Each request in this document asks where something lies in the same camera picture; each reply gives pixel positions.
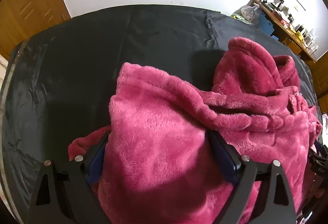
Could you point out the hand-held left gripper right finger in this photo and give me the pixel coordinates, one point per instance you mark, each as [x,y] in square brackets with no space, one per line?
[225,162]

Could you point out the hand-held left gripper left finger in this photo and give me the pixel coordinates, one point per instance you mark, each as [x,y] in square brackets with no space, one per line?
[94,170]

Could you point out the pink fleece robe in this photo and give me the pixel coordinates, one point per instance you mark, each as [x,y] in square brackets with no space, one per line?
[166,124]

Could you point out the black bed sheet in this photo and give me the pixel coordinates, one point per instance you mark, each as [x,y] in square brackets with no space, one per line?
[89,47]

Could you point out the grey cloth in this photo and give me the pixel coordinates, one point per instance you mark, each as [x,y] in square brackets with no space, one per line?
[225,27]

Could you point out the cream curtain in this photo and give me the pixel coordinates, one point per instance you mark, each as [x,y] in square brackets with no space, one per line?
[2,65]

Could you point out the cluttered wooden desk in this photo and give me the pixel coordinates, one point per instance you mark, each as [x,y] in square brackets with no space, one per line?
[279,25]

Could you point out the blue box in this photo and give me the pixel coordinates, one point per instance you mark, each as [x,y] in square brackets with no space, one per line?
[265,23]

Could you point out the white plastic bag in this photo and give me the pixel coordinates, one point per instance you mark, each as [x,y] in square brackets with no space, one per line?
[249,12]

